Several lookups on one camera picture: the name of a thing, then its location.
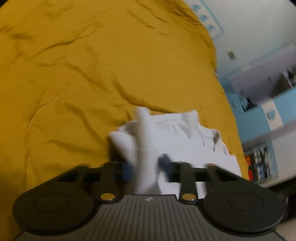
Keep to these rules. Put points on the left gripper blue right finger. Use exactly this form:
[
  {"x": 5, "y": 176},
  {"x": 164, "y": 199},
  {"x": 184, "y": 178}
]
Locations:
[{"x": 185, "y": 175}]

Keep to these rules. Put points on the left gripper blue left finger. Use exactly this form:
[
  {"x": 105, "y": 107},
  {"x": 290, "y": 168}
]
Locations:
[{"x": 110, "y": 181}]

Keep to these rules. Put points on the white Nevada sweatshirt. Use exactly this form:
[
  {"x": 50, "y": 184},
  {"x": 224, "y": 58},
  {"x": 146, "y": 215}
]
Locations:
[{"x": 180, "y": 136}]

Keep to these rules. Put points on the blue drawer cabinet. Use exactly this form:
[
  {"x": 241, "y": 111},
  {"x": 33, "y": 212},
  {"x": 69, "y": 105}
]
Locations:
[{"x": 272, "y": 119}]

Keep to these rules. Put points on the mustard yellow quilted bedspread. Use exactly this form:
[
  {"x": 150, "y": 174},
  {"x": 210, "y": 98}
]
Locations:
[{"x": 74, "y": 71}]

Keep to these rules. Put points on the lilac wardrobe door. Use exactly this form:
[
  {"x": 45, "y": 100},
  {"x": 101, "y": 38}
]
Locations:
[{"x": 267, "y": 78}]

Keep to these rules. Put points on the white blue apple headboard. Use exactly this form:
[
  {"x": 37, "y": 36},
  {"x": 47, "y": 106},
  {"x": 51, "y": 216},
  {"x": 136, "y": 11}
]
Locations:
[{"x": 206, "y": 17}]

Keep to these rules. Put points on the grey wall switch plate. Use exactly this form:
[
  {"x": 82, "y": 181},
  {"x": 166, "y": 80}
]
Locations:
[{"x": 231, "y": 55}]

